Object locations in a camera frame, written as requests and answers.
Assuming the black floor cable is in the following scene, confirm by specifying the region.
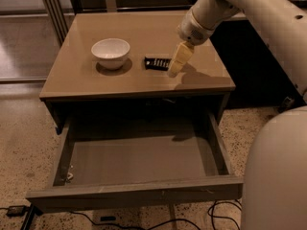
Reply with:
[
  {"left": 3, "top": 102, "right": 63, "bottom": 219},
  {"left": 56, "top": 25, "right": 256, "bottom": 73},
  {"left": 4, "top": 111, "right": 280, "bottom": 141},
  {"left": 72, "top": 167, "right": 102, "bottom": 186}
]
[{"left": 68, "top": 198, "right": 248, "bottom": 230}]

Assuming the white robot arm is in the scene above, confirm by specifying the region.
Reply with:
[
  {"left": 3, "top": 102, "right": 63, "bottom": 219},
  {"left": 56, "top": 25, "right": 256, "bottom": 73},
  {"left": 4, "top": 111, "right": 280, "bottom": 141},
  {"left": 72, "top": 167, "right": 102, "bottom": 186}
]
[{"left": 168, "top": 0, "right": 307, "bottom": 230}]

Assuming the tan drawer cabinet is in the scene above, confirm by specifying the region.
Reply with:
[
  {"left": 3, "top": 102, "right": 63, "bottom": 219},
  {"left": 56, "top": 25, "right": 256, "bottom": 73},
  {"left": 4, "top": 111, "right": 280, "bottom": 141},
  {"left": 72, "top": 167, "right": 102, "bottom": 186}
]
[{"left": 39, "top": 11, "right": 235, "bottom": 129}]

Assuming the open grey top drawer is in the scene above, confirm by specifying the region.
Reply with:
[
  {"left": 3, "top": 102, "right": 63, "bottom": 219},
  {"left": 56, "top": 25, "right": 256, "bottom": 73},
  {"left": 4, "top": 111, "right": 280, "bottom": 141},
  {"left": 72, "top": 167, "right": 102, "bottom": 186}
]
[{"left": 26, "top": 113, "right": 243, "bottom": 213}]

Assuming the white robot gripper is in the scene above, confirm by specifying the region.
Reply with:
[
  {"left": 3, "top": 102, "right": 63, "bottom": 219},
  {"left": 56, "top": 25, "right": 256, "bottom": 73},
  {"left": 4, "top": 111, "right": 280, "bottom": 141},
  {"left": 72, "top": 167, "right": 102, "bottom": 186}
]
[{"left": 167, "top": 10, "right": 214, "bottom": 78}]

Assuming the metal railing frame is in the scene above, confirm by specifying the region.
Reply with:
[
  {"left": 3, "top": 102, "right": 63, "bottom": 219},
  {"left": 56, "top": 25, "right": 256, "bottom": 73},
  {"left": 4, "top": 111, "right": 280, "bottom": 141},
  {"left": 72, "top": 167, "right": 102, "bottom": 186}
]
[{"left": 46, "top": 0, "right": 307, "bottom": 47}]

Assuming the black power adapter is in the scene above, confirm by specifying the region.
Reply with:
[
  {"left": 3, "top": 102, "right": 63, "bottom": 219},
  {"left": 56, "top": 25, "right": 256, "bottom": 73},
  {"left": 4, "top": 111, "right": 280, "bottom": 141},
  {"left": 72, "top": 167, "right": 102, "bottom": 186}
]
[{"left": 6, "top": 205, "right": 28, "bottom": 217}]

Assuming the white ceramic bowl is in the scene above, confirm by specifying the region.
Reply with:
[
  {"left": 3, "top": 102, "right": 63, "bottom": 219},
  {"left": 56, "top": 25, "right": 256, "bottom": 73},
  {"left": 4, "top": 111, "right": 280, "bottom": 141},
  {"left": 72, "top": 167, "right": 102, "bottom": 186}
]
[{"left": 91, "top": 38, "right": 130, "bottom": 70}]

